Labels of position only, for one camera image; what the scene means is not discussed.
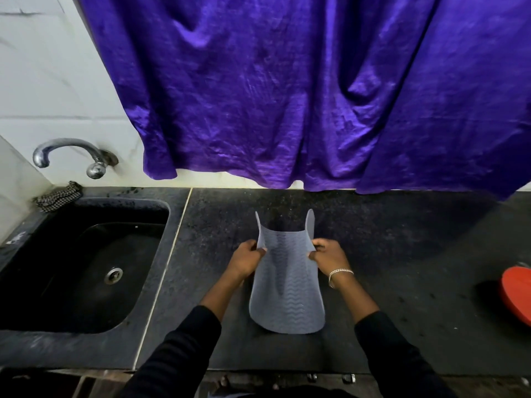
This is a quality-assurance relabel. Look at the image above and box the grey wavy-textured silicone mat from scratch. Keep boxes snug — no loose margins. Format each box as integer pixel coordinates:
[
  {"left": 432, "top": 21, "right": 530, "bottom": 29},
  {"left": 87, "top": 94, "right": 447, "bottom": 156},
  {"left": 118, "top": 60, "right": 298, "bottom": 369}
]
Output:
[{"left": 248, "top": 209, "right": 326, "bottom": 335}]

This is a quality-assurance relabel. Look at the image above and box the silver chain bracelet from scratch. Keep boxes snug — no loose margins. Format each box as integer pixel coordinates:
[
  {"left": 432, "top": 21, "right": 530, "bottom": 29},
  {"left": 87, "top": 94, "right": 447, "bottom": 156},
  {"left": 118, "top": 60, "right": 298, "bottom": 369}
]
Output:
[{"left": 328, "top": 268, "right": 354, "bottom": 288}]

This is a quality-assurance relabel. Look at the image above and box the checkered dish cloth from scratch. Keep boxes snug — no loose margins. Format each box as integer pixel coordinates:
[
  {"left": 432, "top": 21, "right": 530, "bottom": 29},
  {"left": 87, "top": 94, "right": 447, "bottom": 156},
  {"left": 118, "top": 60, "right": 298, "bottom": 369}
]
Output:
[{"left": 33, "top": 181, "right": 84, "bottom": 213}]

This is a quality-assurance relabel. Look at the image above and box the person's right forearm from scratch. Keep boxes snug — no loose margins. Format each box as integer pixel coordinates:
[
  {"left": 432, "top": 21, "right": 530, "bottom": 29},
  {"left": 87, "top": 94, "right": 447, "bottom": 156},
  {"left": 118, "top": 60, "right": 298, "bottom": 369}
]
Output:
[{"left": 330, "top": 273, "right": 457, "bottom": 398}]

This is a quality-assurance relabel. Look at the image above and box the person's right hand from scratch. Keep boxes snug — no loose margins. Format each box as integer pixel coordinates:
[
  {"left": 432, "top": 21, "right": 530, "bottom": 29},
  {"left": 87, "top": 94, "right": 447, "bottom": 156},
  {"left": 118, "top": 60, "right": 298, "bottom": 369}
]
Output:
[{"left": 308, "top": 238, "right": 352, "bottom": 283}]

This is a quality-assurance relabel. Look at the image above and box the black stone sink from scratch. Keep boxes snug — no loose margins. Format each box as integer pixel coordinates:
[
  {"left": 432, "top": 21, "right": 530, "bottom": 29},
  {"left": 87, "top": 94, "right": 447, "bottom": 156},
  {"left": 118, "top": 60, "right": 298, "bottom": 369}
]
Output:
[{"left": 0, "top": 197, "right": 171, "bottom": 335}]

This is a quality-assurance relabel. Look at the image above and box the red round lid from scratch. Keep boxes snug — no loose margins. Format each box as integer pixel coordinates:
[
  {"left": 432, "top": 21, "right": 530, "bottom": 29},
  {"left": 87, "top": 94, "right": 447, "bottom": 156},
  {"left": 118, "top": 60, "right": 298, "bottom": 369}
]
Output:
[{"left": 499, "top": 263, "right": 531, "bottom": 327}]

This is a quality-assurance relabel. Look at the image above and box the chrome wall tap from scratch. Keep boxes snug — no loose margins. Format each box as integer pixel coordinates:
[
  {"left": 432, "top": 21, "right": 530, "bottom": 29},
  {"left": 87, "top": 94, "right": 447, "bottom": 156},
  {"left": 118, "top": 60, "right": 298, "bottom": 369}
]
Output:
[{"left": 33, "top": 138, "right": 119, "bottom": 180}]

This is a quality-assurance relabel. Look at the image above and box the purple curtain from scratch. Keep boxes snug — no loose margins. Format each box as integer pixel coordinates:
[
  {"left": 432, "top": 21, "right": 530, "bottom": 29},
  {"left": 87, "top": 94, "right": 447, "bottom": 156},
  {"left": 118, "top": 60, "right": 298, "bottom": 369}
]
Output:
[{"left": 77, "top": 0, "right": 531, "bottom": 201}]

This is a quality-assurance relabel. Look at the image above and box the person's left forearm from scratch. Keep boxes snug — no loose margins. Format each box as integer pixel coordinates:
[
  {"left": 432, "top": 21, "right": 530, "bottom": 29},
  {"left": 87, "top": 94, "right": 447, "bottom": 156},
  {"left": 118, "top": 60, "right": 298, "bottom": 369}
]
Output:
[{"left": 118, "top": 273, "right": 252, "bottom": 398}]

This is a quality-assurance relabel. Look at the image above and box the person's left hand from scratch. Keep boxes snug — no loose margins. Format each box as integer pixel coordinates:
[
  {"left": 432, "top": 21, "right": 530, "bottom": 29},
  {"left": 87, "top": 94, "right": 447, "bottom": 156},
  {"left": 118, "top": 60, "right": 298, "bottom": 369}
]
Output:
[{"left": 226, "top": 239, "right": 267, "bottom": 282}]

